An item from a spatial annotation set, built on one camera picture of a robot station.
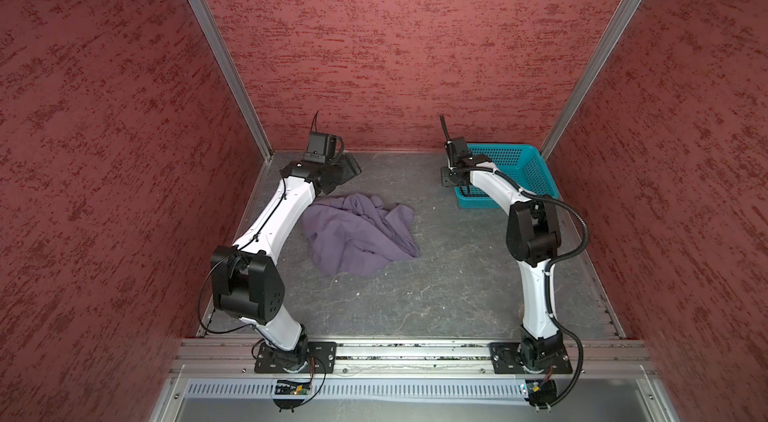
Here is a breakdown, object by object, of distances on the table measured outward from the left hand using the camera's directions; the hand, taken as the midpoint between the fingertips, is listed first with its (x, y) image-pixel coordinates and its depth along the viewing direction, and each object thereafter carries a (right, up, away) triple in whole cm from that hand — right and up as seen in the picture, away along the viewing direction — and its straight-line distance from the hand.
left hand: (349, 176), depth 86 cm
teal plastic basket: (+63, +5, +28) cm, 69 cm away
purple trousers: (+2, -18, +2) cm, 18 cm away
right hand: (+33, -1, +17) cm, 37 cm away
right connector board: (+49, -53, -15) cm, 74 cm away
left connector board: (-12, -53, -14) cm, 56 cm away
